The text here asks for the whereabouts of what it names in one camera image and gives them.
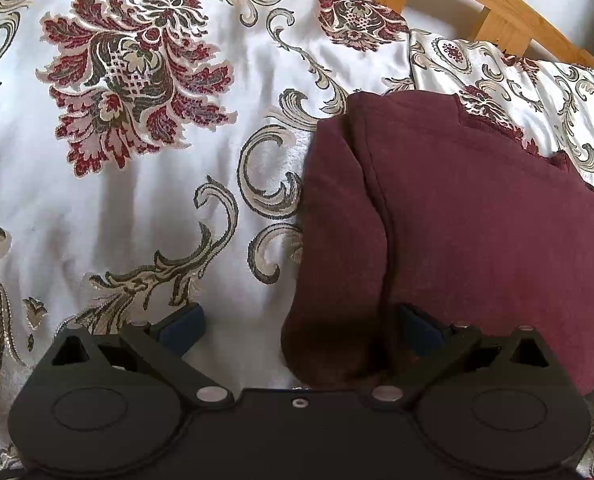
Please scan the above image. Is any maroon long-sleeve sweater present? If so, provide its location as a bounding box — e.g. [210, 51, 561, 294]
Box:
[281, 91, 594, 393]

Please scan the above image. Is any floral white satin bedspread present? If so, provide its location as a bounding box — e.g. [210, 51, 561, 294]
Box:
[0, 0, 594, 478]

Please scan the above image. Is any wooden bed frame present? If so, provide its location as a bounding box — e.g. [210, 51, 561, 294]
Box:
[376, 0, 594, 68]

